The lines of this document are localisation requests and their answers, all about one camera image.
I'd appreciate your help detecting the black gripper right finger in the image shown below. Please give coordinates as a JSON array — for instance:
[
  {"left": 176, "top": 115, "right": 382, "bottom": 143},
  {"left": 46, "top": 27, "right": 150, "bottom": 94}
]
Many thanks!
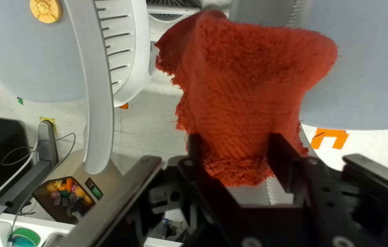
[{"left": 267, "top": 134, "right": 330, "bottom": 247}]

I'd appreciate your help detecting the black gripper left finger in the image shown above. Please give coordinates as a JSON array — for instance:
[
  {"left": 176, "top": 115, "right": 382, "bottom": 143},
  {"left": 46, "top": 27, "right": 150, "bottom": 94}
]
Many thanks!
[{"left": 176, "top": 135, "right": 241, "bottom": 247}]

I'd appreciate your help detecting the orange-red cloth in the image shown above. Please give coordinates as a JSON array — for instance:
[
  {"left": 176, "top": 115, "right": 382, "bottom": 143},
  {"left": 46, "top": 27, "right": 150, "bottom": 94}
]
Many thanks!
[{"left": 156, "top": 10, "right": 337, "bottom": 187}]

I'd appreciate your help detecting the grey fabric office chair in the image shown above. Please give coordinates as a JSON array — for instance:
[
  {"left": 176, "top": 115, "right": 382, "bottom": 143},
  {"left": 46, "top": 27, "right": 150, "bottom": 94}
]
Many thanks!
[{"left": 229, "top": 0, "right": 388, "bottom": 131}]

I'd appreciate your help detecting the white slatted plastic chair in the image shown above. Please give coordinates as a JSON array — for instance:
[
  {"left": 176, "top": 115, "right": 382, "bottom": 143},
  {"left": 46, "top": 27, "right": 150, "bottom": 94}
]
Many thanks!
[{"left": 65, "top": 0, "right": 150, "bottom": 175}]

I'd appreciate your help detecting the cardboard box of toys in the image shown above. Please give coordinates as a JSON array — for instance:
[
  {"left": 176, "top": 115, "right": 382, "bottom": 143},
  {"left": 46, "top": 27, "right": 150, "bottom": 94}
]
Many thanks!
[{"left": 33, "top": 176, "right": 104, "bottom": 224}]

